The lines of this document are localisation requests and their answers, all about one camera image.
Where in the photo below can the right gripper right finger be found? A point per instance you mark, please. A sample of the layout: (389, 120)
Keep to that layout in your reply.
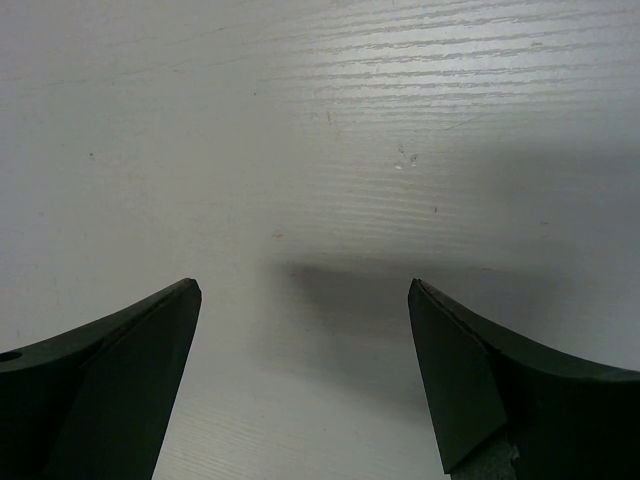
(506, 407)

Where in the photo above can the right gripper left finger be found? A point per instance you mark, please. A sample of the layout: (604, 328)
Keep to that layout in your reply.
(95, 402)

